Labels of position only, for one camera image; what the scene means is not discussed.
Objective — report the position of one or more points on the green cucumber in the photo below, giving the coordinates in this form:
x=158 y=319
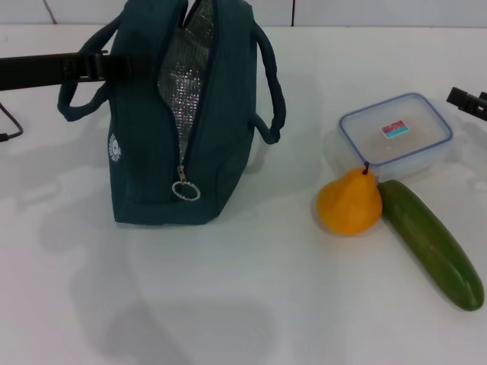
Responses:
x=430 y=247

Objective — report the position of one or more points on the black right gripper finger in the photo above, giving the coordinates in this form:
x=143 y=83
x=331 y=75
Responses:
x=472 y=104

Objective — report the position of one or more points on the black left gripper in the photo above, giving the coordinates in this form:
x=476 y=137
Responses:
x=38 y=72

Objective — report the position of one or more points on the dark teal insulated lunch bag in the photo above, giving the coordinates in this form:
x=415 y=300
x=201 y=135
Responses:
x=144 y=171

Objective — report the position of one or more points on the orange pear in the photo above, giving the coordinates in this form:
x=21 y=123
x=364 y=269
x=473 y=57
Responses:
x=342 y=209

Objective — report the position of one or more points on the clear blue-rimmed plastic food container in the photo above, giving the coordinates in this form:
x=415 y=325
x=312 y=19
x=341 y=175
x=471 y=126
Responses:
x=418 y=114

